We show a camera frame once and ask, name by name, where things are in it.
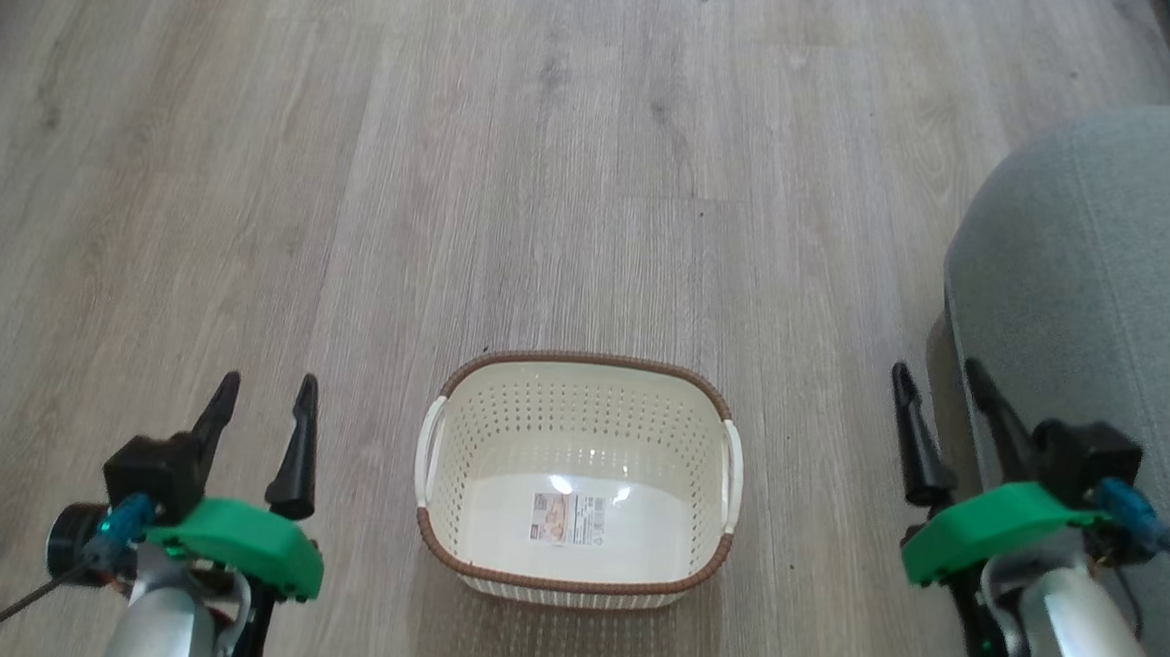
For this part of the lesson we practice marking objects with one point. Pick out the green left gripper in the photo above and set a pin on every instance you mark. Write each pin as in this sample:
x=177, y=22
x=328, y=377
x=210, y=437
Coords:
x=243, y=546

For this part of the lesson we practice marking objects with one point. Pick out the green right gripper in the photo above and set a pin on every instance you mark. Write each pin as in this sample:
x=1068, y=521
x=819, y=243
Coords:
x=996, y=520

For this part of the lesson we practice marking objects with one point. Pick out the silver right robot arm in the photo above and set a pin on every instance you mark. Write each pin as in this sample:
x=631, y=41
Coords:
x=1089, y=645

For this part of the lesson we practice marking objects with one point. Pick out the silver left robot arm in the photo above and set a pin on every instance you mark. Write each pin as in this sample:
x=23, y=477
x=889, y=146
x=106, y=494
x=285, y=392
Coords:
x=164, y=617

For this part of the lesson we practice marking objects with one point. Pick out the grey fabric ottoman seat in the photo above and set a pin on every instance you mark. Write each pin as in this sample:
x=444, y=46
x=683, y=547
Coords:
x=1107, y=296

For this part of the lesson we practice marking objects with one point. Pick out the cream plastic laundry basket brown rim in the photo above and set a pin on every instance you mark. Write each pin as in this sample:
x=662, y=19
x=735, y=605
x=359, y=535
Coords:
x=573, y=558

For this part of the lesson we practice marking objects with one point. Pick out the printed paper label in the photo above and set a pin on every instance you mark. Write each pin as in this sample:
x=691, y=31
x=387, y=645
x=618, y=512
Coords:
x=570, y=519

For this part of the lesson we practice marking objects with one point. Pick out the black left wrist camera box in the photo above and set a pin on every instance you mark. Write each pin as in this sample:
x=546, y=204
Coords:
x=152, y=476

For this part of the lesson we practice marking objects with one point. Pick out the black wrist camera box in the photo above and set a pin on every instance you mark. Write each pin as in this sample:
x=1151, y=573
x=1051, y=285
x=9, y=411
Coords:
x=152, y=476
x=1084, y=460

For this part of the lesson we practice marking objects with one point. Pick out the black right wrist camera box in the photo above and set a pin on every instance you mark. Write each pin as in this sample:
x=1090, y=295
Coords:
x=1084, y=460

